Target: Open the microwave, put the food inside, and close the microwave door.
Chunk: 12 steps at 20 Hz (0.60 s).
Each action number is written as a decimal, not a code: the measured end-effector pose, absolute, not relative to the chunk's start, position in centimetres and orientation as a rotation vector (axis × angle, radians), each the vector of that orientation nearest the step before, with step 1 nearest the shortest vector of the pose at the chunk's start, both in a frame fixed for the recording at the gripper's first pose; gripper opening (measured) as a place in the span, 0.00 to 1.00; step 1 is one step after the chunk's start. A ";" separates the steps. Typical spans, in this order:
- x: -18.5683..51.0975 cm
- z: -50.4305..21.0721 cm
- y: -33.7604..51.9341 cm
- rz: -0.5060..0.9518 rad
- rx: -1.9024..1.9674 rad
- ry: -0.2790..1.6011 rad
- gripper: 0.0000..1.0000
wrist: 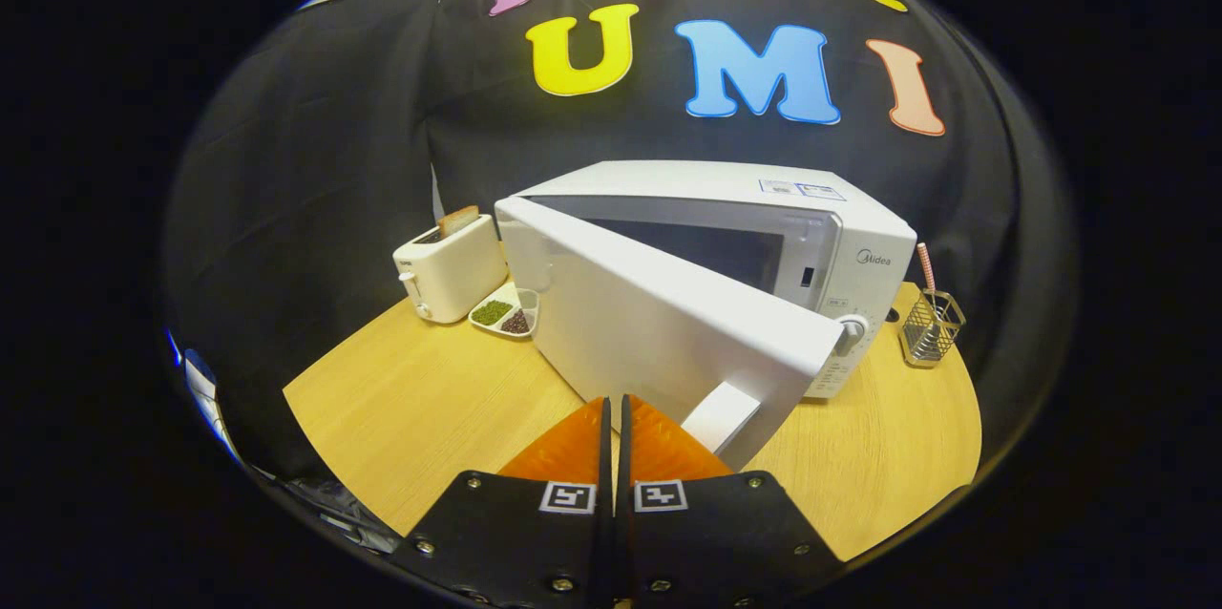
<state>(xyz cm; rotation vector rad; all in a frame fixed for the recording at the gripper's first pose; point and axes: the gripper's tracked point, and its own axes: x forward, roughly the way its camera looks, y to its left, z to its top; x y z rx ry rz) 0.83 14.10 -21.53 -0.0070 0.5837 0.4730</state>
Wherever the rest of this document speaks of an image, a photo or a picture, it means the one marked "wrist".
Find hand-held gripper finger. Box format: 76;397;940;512
619;394;846;608
390;396;612;608

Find metal wire mesh holder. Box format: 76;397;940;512
899;289;967;368

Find white microwave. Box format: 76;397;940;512
494;160;917;472

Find cream toaster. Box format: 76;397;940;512
392;205;509;324

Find white divided dish with beans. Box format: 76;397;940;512
468;281;541;340

